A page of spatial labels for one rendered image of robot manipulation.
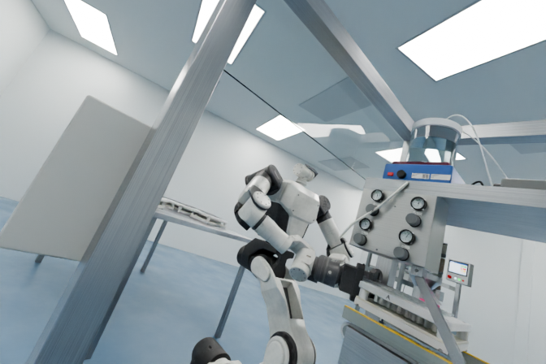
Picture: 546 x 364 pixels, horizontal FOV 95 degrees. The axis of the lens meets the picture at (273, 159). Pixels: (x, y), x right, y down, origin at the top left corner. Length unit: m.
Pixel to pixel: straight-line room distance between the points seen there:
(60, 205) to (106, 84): 5.43
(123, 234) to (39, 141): 5.39
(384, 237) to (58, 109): 5.64
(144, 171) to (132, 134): 0.09
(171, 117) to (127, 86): 5.39
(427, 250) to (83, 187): 0.77
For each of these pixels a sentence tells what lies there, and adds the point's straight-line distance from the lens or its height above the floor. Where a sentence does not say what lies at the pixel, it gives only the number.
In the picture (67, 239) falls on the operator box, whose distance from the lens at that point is 0.54.
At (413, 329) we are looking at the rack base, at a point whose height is 0.86.
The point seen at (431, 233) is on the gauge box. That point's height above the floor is 1.10.
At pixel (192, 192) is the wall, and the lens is 5.55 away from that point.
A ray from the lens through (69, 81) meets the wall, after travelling 6.01.
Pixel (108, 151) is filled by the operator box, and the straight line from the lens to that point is 0.53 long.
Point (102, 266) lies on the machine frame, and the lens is 0.50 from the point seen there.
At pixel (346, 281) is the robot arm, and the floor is 0.90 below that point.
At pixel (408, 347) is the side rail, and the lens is 0.82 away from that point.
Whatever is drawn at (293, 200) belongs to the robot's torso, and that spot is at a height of 1.13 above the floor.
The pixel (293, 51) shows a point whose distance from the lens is 0.78.
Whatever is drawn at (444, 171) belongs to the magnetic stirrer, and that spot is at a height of 1.29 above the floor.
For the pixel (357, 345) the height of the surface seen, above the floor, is 0.76.
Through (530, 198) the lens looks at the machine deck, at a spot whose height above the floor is 1.21.
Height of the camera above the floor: 0.96
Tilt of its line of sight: 15 degrees up
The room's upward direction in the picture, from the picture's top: 20 degrees clockwise
